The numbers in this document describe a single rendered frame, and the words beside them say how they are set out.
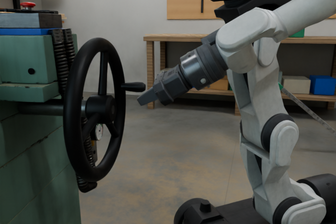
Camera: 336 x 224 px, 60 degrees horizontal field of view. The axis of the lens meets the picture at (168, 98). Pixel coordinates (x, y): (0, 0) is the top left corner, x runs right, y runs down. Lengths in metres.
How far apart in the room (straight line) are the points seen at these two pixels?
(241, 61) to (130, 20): 3.51
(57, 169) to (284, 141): 0.70
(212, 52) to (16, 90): 0.39
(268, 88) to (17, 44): 0.72
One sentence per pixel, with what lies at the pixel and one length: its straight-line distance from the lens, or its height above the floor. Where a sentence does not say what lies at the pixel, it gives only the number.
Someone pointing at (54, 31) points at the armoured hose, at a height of 0.97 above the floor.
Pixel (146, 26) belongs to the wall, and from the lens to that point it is 4.03.
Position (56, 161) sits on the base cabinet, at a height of 0.63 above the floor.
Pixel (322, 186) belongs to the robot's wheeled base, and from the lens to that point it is 1.38.
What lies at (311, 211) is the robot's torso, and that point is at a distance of 1.28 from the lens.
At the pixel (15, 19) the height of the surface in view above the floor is 0.99.
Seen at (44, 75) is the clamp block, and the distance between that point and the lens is 0.59.
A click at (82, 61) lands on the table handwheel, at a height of 0.92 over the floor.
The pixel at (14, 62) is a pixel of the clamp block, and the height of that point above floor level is 0.91.
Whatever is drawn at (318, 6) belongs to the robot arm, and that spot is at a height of 1.01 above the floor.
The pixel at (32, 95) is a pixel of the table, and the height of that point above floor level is 0.85.
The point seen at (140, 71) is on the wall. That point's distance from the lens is 4.11.
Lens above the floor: 0.98
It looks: 14 degrees down
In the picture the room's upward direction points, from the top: straight up
